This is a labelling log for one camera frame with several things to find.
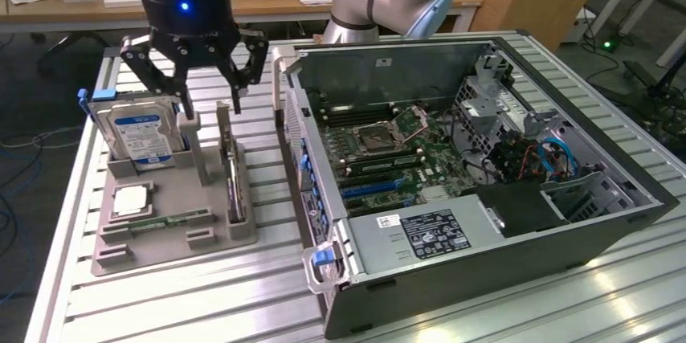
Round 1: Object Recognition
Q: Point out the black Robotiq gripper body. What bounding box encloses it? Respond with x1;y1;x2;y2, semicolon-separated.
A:
129;0;241;67

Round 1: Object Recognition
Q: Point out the graphics card with fan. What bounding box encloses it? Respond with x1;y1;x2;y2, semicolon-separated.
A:
214;100;253;226

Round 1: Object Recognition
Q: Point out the blue disk caddy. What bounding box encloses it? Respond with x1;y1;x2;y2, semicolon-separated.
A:
76;84;188;151

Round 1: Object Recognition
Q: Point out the hard disk with blue label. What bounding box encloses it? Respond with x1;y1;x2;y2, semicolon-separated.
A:
88;96;181;168

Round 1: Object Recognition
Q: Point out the black chair base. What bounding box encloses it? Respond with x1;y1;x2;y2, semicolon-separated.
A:
30;31;113;77

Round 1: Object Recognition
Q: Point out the CPU socket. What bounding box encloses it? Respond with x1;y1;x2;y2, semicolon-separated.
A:
352;121;400;155

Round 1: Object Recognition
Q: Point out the grey parts rack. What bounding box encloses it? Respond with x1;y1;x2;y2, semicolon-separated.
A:
89;112;258;278

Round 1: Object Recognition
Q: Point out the silver CPU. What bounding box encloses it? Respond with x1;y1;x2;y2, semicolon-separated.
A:
112;186;152;215

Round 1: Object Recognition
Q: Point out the metal socket cover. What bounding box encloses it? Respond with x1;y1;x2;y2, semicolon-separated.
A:
393;105;431;135

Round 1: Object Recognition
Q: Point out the RAM stick with black label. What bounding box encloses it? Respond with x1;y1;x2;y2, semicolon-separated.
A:
341;149;424;178

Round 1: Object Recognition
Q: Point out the green RAM stick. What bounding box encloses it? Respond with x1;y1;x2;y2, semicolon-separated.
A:
128;209;209;231

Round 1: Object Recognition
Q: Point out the blue expansion slot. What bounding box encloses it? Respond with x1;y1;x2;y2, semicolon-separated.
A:
340;180;413;199

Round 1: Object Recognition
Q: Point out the green motherboard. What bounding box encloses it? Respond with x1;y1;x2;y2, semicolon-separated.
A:
314;92;481;215

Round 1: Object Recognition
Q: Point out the perforated metal drive cage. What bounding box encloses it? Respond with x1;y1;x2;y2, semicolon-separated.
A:
455;53;536;155

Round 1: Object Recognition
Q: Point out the grey power supply unit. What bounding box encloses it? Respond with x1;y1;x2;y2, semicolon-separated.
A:
346;194;508;274

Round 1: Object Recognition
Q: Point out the black plastic shroud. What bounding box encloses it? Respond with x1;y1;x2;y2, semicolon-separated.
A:
476;180;572;238

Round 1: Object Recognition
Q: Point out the black open PC case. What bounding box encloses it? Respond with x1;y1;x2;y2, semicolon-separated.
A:
269;35;681;340

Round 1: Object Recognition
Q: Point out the metal disk bay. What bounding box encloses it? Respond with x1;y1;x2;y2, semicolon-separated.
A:
540;172;639;223

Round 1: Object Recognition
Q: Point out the blue disk wire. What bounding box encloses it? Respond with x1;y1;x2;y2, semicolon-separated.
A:
537;137;580;182

